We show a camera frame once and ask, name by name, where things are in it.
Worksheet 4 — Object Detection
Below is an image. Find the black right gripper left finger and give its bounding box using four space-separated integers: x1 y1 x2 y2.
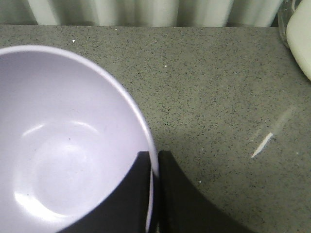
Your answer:
61 151 151 233

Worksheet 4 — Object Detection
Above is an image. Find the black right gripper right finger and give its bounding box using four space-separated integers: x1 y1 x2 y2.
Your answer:
158 150 252 233

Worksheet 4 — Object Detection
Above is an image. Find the lilac plastic bowl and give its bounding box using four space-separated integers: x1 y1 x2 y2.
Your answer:
0 45 159 233

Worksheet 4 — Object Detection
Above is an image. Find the white pleated curtain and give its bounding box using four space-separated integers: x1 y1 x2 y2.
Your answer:
0 0 282 27

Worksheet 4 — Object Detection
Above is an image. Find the white rice cooker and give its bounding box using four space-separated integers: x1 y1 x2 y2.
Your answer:
286 0 311 79

